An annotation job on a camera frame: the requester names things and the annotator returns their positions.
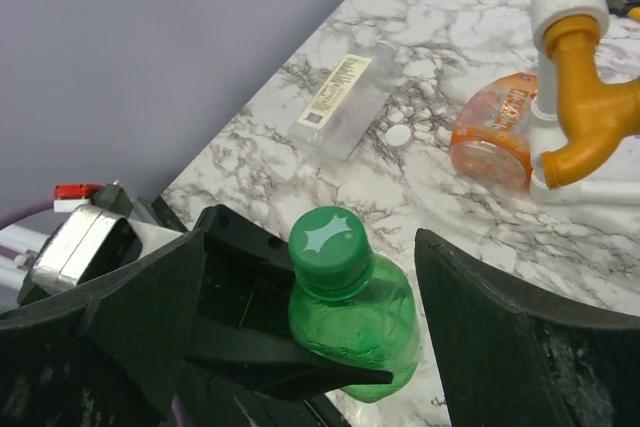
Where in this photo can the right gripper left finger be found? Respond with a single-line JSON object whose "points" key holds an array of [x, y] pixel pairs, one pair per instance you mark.
{"points": [[106, 353]]}

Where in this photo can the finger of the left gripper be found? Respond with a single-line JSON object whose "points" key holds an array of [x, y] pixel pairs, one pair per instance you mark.
{"points": [[241, 329]]}

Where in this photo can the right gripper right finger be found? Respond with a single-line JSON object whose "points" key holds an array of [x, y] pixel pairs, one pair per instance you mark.
{"points": [[512, 354]]}

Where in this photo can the green plastic bottle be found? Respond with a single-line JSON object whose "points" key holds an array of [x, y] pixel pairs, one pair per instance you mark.
{"points": [[376, 329]]}

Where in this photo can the orange label tea bottle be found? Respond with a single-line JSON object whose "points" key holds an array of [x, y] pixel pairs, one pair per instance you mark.
{"points": [[490, 136]]}

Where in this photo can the green bottle cap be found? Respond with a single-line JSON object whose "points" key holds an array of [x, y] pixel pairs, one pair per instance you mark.
{"points": [[331, 253]]}

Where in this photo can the clear square water bottle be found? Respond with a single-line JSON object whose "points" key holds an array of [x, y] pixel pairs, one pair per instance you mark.
{"points": [[348, 102]]}

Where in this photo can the white round bottle cap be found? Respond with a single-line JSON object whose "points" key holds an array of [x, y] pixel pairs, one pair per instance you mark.
{"points": [[398, 136]]}

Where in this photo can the brass yellow faucet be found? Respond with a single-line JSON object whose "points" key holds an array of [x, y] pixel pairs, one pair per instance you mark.
{"points": [[594, 116]]}

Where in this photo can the white PVC pipe frame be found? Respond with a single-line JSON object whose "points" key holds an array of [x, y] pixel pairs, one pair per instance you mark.
{"points": [[608, 185]]}

